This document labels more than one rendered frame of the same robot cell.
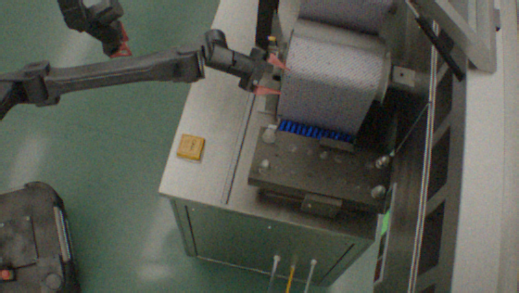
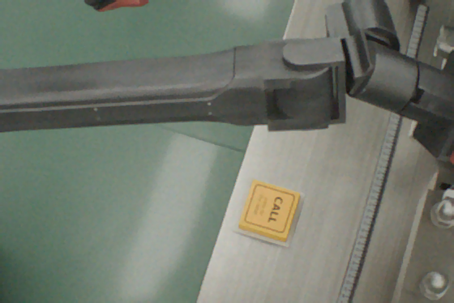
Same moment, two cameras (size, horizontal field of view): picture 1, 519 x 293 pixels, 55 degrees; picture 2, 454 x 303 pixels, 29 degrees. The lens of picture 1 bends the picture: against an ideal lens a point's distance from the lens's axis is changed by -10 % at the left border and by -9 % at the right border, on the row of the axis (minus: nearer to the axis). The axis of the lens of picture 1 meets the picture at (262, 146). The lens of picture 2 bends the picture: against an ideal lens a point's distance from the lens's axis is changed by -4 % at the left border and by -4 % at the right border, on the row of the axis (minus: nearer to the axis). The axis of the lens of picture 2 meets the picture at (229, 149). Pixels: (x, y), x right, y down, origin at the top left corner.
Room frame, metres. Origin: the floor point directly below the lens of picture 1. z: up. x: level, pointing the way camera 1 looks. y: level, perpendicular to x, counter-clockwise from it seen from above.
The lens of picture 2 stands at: (0.35, 0.19, 2.13)
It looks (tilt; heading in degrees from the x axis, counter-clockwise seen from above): 72 degrees down; 13
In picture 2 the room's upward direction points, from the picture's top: straight up
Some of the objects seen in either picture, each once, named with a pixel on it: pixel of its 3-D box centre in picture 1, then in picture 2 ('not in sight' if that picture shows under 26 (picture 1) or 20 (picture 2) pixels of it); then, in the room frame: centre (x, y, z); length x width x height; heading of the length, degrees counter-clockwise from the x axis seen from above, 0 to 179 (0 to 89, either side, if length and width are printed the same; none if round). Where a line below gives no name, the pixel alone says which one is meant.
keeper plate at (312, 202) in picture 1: (320, 206); not in sight; (0.52, -0.19, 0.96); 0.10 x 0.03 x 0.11; 85
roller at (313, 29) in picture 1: (336, 47); not in sight; (0.91, -0.17, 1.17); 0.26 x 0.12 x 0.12; 85
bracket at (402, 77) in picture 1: (403, 76); not in sight; (0.78, -0.33, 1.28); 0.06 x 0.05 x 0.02; 85
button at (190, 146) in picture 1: (190, 146); (269, 210); (0.66, 0.21, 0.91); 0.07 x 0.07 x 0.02; 85
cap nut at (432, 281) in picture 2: (265, 165); (436, 283); (0.58, -0.02, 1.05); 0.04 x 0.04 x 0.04
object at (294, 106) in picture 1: (320, 113); not in sight; (0.73, -0.14, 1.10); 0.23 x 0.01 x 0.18; 85
